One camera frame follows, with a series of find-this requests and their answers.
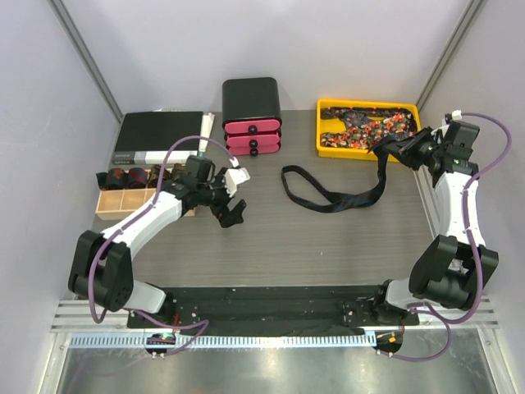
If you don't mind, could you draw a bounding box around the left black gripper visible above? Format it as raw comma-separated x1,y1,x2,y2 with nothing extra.
198,168,245,227

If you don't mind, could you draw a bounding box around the blue brown striped tie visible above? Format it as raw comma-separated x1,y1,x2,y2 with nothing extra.
281,140,391,213

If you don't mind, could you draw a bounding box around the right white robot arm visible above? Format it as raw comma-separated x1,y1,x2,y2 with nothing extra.
370,120,499,324

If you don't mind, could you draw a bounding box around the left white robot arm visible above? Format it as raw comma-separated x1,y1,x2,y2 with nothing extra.
68,156,250,328

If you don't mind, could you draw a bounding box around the colourful floral tie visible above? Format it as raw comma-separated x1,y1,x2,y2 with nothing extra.
320,107,418,150

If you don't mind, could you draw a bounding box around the yellow plastic tray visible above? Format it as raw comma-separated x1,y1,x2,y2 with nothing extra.
315,98,421,161

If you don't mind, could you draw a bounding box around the rolled brown patterned tie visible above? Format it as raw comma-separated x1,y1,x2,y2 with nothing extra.
147,164,171,189

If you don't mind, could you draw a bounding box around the rolled navy striped tie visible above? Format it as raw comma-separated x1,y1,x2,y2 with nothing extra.
126,167,148,190

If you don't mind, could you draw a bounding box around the black pink drawer box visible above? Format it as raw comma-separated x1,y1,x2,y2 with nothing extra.
221,77,282,157

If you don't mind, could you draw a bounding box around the black flat box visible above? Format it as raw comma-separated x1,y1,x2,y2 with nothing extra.
112,111,204,165

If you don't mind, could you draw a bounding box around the wooden compartment organizer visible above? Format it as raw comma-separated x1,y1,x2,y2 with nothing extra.
94,180,198,222

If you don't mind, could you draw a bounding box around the rolled red dark tie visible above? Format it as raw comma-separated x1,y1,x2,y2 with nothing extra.
95,168,128,190

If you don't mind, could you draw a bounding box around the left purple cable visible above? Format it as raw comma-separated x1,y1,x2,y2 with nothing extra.
89,135,241,325

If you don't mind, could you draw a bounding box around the purple cable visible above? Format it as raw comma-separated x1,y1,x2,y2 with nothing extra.
389,111,514,362
89,135,241,325

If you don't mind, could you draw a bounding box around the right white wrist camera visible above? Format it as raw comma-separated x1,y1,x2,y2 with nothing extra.
440,110,463,135

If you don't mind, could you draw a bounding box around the white slotted cable duct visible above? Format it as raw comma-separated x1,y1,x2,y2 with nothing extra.
69,332,377,350

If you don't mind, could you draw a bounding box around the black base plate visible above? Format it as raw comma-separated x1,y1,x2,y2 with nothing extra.
126,285,420,337

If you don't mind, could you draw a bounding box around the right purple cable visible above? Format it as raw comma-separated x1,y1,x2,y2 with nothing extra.
389,111,514,362

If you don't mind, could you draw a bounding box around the aluminium frame rail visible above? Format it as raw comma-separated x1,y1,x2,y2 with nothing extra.
51,299,136,332

